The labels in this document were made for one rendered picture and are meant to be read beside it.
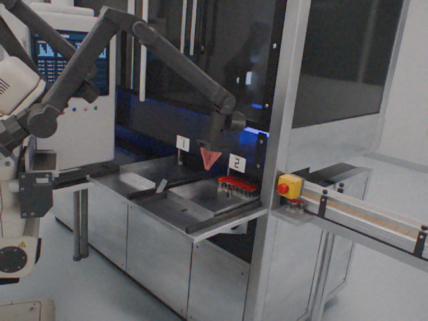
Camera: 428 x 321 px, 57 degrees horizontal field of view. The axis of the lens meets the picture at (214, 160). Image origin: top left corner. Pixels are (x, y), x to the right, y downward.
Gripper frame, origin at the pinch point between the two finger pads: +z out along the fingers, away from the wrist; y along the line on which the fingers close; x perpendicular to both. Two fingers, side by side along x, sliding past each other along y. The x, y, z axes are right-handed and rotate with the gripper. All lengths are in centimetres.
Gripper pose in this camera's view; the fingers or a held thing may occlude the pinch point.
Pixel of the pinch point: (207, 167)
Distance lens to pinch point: 141.2
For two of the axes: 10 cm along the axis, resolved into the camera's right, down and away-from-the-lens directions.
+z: -2.2, 9.6, 1.6
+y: 6.6, 0.2, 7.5
